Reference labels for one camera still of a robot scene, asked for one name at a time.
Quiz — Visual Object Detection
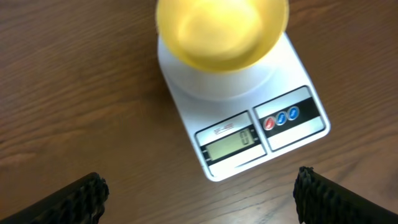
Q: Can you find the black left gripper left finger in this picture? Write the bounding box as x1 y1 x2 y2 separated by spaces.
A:
1 172 109 224

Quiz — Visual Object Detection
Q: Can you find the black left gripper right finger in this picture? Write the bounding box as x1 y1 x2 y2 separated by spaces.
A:
293 166 397 224

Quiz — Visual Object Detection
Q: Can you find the white digital kitchen scale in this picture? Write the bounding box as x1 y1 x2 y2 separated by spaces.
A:
157 34 331 182

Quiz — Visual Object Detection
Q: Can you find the yellow bowl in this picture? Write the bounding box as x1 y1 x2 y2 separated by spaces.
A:
155 0 289 72

